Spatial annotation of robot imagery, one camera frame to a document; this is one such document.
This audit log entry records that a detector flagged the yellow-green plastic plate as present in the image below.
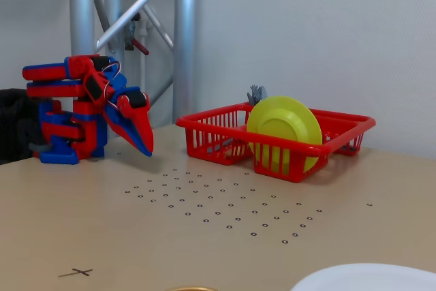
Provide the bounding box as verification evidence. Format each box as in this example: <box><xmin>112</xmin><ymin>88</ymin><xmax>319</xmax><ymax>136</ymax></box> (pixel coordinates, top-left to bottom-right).
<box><xmin>246</xmin><ymin>95</ymin><xmax>324</xmax><ymax>173</ymax></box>

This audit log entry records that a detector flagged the red and blue gripper body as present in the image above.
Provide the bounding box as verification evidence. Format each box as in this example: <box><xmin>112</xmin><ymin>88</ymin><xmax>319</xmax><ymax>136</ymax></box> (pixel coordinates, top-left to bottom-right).
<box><xmin>117</xmin><ymin>85</ymin><xmax>151</xmax><ymax>110</ymax></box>

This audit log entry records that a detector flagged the red and white gripper cable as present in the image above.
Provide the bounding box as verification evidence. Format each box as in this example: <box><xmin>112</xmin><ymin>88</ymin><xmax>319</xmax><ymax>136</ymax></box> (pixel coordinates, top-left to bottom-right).
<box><xmin>102</xmin><ymin>61</ymin><xmax>122</xmax><ymax>104</ymax></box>

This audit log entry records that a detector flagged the black fabric object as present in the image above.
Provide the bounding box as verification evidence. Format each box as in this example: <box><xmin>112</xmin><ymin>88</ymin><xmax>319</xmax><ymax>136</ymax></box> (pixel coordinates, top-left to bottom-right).
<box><xmin>0</xmin><ymin>88</ymin><xmax>47</xmax><ymax>166</ymax></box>

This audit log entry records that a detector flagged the grey-blue plastic spoon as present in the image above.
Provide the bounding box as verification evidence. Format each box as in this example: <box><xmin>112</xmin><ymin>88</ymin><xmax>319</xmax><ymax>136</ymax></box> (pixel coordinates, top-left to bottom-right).
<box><xmin>206</xmin><ymin>138</ymin><xmax>236</xmax><ymax>154</ymax></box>

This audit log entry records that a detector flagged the grey metal fitting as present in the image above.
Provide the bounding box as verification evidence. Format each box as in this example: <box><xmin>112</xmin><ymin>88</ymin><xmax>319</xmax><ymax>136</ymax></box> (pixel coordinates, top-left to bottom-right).
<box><xmin>123</xmin><ymin>13</ymin><xmax>141</xmax><ymax>50</ymax></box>

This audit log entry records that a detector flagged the blue red gripper finger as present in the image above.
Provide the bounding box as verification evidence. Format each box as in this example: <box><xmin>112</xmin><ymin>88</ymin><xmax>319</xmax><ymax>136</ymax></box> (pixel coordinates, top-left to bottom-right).
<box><xmin>102</xmin><ymin>99</ymin><xmax>154</xmax><ymax>158</ymax></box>

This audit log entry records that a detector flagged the white plate at edge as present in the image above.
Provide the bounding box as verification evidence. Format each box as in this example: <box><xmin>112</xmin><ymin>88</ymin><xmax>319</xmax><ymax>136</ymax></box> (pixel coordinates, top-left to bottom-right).
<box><xmin>289</xmin><ymin>262</ymin><xmax>436</xmax><ymax>291</ymax></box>

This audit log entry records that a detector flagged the silver metal truss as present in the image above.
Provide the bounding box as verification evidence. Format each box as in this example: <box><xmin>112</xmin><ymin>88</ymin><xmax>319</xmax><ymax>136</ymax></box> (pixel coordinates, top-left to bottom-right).
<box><xmin>67</xmin><ymin>0</ymin><xmax>197</xmax><ymax>132</ymax></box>

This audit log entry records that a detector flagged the red lever handle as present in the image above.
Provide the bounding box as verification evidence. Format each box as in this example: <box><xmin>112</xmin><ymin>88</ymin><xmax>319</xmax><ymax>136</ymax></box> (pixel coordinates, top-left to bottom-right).
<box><xmin>131</xmin><ymin>37</ymin><xmax>150</xmax><ymax>56</ymax></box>

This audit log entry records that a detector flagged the gold plastic cup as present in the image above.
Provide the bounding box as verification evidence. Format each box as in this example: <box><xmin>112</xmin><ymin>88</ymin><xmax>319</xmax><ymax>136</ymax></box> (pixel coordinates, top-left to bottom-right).
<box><xmin>166</xmin><ymin>286</ymin><xmax>219</xmax><ymax>291</ymax></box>

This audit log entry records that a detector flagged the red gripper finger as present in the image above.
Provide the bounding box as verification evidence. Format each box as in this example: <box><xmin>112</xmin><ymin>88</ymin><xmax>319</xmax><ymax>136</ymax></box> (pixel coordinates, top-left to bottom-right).
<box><xmin>116</xmin><ymin>94</ymin><xmax>155</xmax><ymax>155</ymax></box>

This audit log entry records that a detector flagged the red plastic dish rack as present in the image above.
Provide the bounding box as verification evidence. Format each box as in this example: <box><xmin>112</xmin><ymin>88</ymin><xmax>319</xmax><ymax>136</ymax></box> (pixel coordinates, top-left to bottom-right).
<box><xmin>175</xmin><ymin>102</ymin><xmax>377</xmax><ymax>183</ymax></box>

